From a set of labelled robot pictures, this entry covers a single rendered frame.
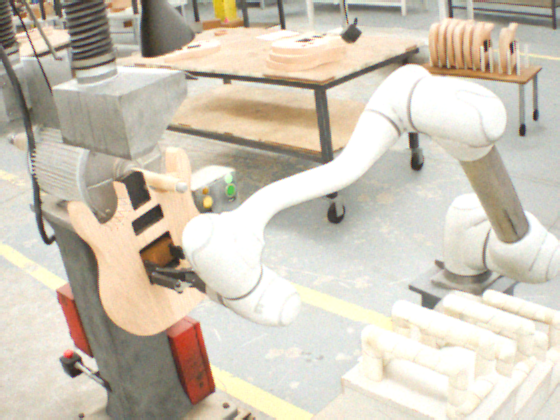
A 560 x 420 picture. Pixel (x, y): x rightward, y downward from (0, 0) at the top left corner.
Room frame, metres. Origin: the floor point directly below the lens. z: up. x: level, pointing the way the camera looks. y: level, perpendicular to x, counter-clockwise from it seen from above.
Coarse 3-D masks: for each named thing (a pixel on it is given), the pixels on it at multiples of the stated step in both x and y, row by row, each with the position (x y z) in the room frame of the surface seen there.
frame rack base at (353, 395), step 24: (360, 384) 0.86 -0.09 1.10; (384, 384) 0.85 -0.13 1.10; (408, 384) 0.84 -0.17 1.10; (432, 384) 0.83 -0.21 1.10; (504, 384) 0.79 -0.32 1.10; (360, 408) 0.86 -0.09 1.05; (384, 408) 0.82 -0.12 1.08; (408, 408) 0.78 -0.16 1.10; (432, 408) 0.77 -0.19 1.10; (480, 408) 0.75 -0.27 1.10; (504, 408) 0.76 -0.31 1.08
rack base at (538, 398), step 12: (444, 348) 1.02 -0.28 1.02; (456, 348) 1.01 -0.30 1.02; (468, 360) 0.97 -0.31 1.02; (540, 372) 0.89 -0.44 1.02; (552, 372) 0.90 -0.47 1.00; (528, 384) 0.86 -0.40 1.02; (540, 384) 0.86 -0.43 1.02; (528, 396) 0.83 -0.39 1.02; (540, 396) 0.86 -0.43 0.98; (516, 408) 0.81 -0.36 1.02; (528, 408) 0.83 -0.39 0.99; (540, 408) 0.87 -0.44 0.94
